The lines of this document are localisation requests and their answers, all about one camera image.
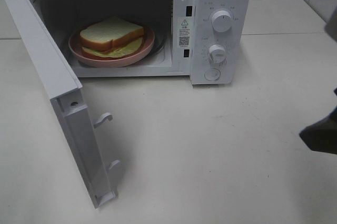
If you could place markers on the round door release button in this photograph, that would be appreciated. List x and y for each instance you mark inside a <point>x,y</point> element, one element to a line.
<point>212,74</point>

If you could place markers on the pink plate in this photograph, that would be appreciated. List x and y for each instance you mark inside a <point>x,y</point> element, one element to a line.
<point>106,62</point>

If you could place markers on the toy sandwich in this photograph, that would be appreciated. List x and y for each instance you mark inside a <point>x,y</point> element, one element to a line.
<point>112,38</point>

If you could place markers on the white microwave door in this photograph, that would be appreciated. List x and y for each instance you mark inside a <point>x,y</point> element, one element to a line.
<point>64,91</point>

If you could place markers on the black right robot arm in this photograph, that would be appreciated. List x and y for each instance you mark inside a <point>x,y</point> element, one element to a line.
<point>321,136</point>

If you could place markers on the glass microwave turntable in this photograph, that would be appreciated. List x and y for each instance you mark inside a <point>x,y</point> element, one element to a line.
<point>160,40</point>

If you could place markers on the lower white microwave knob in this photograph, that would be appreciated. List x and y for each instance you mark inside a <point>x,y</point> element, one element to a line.
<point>217,54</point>

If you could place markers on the white microwave knob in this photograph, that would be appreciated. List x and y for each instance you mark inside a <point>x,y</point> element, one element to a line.
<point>222,21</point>
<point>217,54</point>

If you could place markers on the warning label sticker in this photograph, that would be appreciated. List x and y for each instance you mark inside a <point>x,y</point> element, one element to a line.
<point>184,30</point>

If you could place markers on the white microwave oven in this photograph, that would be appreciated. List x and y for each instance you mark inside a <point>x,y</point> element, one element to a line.
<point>64,17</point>

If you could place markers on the upper white microwave knob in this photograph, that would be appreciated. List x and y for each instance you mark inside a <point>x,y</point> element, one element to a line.
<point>222,21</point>

